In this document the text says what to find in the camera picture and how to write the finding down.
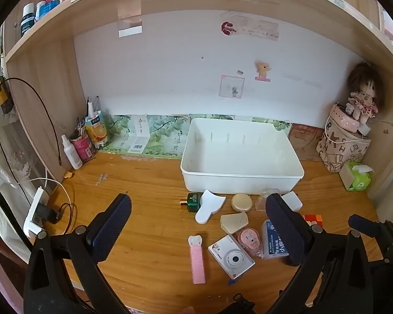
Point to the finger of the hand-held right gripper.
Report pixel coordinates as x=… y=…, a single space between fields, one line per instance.
x=365 y=224

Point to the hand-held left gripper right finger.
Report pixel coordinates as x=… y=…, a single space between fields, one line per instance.
x=283 y=225

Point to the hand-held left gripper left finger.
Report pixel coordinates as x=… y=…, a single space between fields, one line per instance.
x=113 y=225

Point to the clear blue floss box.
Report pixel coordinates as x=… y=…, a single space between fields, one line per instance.
x=270 y=240

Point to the colourful puzzle cube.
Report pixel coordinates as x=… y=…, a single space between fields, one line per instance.
x=314 y=218

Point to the clear plastic box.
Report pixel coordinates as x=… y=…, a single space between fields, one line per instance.
x=261 y=201

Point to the pink correction tape dispenser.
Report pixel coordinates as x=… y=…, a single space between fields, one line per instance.
x=249 y=240

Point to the gold round compact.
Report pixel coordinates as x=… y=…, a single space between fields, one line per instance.
x=241 y=202

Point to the white compact camera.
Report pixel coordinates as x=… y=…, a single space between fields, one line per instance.
x=231 y=256

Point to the white fan-shaped case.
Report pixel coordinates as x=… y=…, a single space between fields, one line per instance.
x=208 y=207

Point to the white plastic bin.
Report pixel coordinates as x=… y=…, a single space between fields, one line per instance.
x=242 y=157

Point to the green square bottle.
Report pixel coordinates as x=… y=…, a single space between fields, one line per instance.
x=192 y=202

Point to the pink hair comb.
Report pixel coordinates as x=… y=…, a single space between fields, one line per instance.
x=197 y=261

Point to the white charger block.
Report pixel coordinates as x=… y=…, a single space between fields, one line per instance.
x=293 y=200

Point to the green tissue pack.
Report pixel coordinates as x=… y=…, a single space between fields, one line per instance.
x=355 y=178

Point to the beige polygon case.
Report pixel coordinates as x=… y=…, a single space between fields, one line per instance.
x=232 y=225

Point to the black plug adapter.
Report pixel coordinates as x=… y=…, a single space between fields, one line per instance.
x=47 y=214

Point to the printed fabric bag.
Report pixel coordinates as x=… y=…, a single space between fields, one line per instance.
x=344 y=152

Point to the white power strip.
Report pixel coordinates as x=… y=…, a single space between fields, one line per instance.
x=34 y=212

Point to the white spray bottle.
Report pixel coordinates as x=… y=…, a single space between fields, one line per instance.
x=72 y=155

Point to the pink pen cup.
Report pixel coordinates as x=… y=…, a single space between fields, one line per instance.
x=83 y=148

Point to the brown printed board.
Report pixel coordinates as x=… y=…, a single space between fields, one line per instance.
x=306 y=140

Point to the white barcode box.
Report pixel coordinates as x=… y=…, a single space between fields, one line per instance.
x=139 y=134

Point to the green leaf printed mat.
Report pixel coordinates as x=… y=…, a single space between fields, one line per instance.
x=163 y=134

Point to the pink spotted box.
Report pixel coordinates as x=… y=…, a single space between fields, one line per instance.
x=344 y=117

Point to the pink blanket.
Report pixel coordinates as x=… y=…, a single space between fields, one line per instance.
x=0 y=268

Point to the brown-haired doll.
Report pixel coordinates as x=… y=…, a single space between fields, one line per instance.
x=363 y=91

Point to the yellow and brown pouch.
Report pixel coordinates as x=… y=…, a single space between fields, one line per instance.
x=2 y=96

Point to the clear tape strip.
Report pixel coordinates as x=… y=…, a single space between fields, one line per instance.
x=130 y=18

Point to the dark blue-label bottle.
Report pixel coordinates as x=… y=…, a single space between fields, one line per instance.
x=27 y=21

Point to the white blue-label bottle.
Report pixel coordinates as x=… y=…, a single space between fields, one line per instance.
x=40 y=11

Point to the blue jar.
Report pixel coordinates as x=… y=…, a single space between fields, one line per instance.
x=52 y=7

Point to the wooden desk hutch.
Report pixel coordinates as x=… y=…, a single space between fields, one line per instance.
x=183 y=3

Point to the pink square wall sticker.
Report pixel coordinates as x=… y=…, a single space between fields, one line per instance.
x=232 y=86

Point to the orange pony wall sticker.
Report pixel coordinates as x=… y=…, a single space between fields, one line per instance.
x=262 y=71

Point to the red flower wall sticker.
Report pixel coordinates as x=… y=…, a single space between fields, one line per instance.
x=228 y=28

